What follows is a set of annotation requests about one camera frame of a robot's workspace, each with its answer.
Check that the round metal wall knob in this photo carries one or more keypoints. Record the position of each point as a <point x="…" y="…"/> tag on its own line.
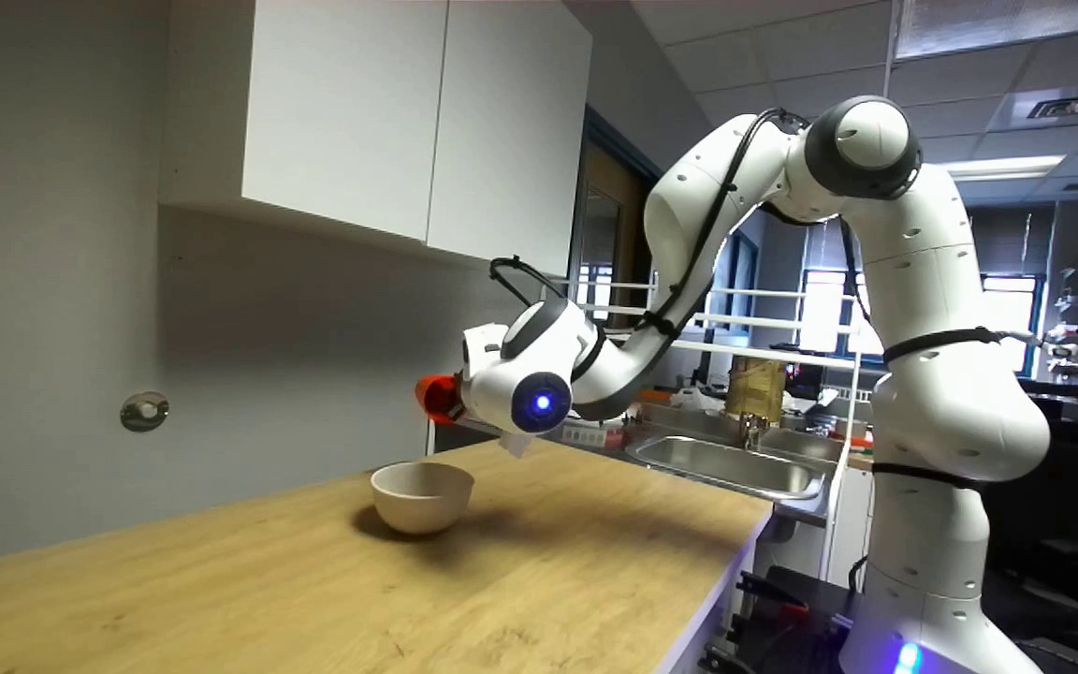
<point x="144" y="413"/>

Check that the white wall cabinet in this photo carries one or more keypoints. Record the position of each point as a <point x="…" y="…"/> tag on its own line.
<point x="413" y="115"/>

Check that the ceiling air vent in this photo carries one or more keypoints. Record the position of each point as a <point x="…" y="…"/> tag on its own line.
<point x="1052" y="105"/>

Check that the red plastic cup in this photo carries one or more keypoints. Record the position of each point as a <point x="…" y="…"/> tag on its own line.
<point x="436" y="393"/>

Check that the cream ceramic bowl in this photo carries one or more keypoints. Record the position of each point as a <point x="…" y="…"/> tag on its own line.
<point x="421" y="502"/>

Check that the window with blinds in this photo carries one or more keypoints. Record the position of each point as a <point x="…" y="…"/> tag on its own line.
<point x="825" y="306"/>

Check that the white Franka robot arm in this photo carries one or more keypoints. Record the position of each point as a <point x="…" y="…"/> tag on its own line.
<point x="937" y="377"/>

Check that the brown paper bag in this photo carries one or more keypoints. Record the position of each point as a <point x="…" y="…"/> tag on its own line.
<point x="759" y="392"/>

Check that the black equipment under table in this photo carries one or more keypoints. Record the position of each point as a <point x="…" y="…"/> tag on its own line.
<point x="786" y="622"/>

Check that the stainless steel sink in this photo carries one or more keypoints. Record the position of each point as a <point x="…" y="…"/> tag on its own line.
<point x="728" y="464"/>

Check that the rectangular ceiling light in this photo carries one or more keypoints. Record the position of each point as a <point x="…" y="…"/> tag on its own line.
<point x="1000" y="166"/>

